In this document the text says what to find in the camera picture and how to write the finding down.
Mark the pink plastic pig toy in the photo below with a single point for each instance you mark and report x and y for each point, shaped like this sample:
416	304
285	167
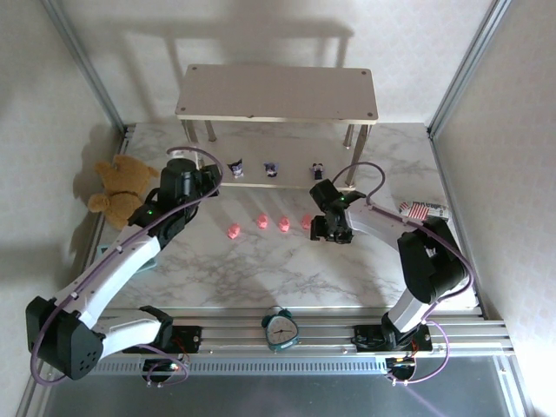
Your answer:
233	230
305	222
284	224
262	222

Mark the black hooded toy figure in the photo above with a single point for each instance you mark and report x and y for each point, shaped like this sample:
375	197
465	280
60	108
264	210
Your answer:
236	168

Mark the lavender hooded toy figure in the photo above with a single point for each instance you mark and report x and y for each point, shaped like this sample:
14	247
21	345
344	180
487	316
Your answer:
272	169

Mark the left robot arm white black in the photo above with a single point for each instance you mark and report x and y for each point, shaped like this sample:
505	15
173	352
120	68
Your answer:
108	278

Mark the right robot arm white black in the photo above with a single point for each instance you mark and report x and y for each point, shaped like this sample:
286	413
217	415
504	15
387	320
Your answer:
378	221

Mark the two-tier beige metal shelf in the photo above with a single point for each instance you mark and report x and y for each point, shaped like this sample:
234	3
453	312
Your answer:
278	91

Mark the small black-haired toy figure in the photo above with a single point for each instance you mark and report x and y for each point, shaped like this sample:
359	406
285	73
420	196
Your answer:
318	171

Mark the brown teddy bear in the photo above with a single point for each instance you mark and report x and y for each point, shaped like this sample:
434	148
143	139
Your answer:
121	178

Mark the red striped printed packet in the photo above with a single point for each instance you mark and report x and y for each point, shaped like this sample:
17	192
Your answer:
428	210

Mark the teal calculator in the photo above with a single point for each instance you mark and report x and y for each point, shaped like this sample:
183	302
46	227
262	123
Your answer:
104	250

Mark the teal alarm clock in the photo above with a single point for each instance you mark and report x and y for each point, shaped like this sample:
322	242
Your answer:
280	332

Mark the small circuit board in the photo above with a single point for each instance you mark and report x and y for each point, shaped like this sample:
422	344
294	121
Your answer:
401	362
167	368

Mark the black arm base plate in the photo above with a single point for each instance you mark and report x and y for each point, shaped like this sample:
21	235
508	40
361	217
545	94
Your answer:
365	336
191	336

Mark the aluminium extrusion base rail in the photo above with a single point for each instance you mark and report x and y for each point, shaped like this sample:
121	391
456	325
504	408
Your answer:
326	339

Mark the aluminium frame side rail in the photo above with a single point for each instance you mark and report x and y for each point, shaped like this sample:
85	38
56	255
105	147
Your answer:
475	295

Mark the aluminium frame post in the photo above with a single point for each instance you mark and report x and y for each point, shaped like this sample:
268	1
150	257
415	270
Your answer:
469	65
82	65

